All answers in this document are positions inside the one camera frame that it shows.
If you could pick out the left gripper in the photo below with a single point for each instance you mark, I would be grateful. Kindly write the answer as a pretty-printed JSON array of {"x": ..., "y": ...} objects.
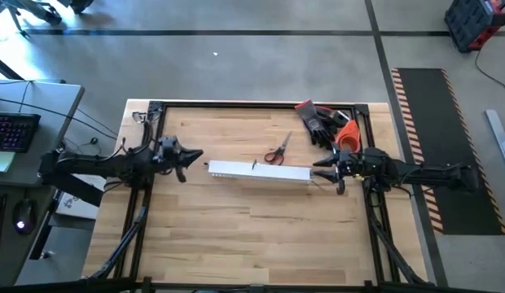
[{"x": 168, "y": 156}]

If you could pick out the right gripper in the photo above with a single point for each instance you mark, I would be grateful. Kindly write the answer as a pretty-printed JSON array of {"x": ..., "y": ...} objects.
[{"x": 360, "y": 164}]

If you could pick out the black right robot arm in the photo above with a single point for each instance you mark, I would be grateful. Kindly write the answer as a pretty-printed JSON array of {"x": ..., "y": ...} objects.
[{"x": 431, "y": 177}]

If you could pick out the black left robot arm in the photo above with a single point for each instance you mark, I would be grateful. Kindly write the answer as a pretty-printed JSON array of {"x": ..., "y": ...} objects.
[{"x": 93, "y": 167}]

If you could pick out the orange tape dispenser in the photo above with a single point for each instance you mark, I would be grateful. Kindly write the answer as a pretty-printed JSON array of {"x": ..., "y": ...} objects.
[{"x": 350, "y": 136}]

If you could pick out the black grey work glove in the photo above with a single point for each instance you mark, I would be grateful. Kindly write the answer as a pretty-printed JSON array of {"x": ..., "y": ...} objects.
[{"x": 313, "y": 122}]

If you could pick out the black desk support beam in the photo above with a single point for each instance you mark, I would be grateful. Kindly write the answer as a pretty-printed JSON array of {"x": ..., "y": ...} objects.
[{"x": 73, "y": 193}]

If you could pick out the white cardboard box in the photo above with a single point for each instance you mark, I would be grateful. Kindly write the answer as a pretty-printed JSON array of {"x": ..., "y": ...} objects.
[{"x": 73, "y": 205}]

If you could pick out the black striped-edge floor mat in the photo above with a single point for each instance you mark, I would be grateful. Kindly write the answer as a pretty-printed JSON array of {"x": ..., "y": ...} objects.
[{"x": 448, "y": 114}]

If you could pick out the grey desk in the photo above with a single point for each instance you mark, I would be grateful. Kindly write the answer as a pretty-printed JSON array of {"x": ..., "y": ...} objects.
[{"x": 53, "y": 106}]

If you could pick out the grey metal bar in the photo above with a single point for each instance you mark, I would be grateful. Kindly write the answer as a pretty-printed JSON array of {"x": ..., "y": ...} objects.
[{"x": 499, "y": 134}]

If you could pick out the black computer mouse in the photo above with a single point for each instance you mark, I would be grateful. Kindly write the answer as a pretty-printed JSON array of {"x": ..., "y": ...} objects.
[{"x": 23, "y": 215}]

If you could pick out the black keyboard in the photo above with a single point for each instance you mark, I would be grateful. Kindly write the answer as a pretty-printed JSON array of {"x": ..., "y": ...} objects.
[{"x": 12, "y": 130}]

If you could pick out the green sticky notepad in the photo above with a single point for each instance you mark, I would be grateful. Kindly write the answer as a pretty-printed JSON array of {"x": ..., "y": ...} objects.
[{"x": 0, "y": 160}]

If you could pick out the person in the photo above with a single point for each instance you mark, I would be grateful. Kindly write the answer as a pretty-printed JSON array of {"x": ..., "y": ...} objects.
[{"x": 49, "y": 16}]

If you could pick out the black diagonal stand bar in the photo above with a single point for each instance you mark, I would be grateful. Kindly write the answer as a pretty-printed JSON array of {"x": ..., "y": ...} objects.
[{"x": 6, "y": 68}]

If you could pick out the black red tool case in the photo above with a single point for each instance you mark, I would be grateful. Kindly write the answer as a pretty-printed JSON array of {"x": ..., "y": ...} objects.
[{"x": 472, "y": 20}]

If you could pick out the black metal table frame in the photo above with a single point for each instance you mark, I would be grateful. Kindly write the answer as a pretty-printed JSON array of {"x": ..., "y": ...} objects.
[{"x": 256, "y": 104}]

